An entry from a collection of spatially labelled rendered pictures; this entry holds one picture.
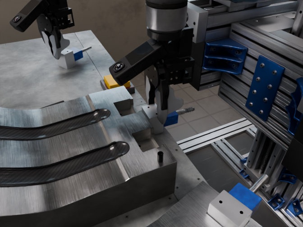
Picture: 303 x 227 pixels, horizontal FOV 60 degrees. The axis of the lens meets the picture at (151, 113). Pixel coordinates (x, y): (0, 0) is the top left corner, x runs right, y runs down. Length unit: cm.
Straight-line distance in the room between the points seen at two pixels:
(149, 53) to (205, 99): 169
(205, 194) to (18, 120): 38
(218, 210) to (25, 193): 28
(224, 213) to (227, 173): 95
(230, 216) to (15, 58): 89
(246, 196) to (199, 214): 8
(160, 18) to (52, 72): 53
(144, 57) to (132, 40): 219
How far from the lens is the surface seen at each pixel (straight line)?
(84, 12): 246
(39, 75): 92
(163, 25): 48
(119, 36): 262
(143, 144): 51
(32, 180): 47
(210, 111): 204
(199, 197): 45
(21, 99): 82
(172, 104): 57
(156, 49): 50
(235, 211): 42
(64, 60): 91
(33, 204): 43
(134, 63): 50
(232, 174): 136
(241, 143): 152
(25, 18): 82
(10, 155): 50
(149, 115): 59
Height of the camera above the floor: 123
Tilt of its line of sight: 38 degrees down
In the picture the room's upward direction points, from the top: straight up
